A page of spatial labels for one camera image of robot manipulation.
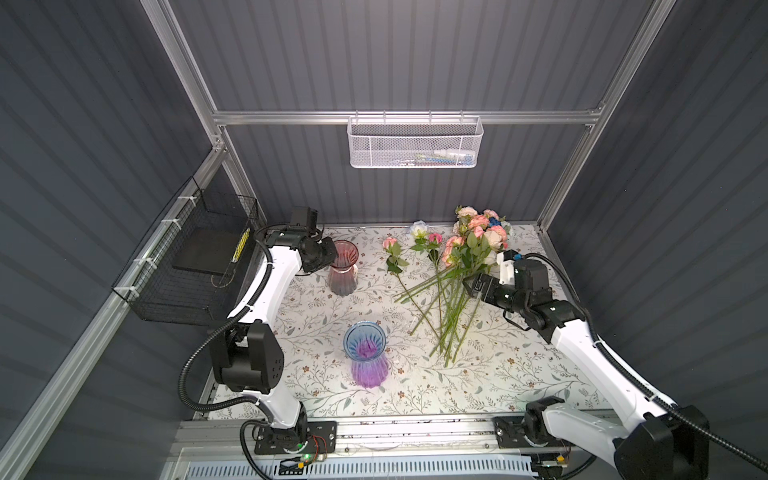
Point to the light pink rose stem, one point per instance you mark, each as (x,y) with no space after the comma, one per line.
(395,265)

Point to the pile of artificial flowers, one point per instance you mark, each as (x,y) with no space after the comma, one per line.
(476,239)

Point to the red glass vase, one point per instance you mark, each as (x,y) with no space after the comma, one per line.
(343,271)

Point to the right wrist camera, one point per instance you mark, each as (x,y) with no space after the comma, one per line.
(505,262)

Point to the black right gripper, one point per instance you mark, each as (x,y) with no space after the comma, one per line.
(491,283)

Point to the black wire side basket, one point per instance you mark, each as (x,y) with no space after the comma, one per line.
(184,275)

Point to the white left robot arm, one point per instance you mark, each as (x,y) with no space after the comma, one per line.
(246,357)

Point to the hot pink rose stem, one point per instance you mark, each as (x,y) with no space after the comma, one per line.
(431,247)

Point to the yellow tool in basket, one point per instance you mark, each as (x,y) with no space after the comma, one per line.
(241,246)

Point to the white wire wall basket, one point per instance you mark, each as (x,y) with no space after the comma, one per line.
(414,142)

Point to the blue purple glass vase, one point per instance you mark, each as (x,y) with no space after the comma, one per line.
(364,344)

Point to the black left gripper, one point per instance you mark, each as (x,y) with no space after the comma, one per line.
(330,255)

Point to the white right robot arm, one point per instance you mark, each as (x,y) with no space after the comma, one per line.
(652,439)

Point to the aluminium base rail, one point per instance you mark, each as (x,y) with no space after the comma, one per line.
(474,432)

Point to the white rose stem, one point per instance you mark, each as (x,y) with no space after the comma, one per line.
(419,230)

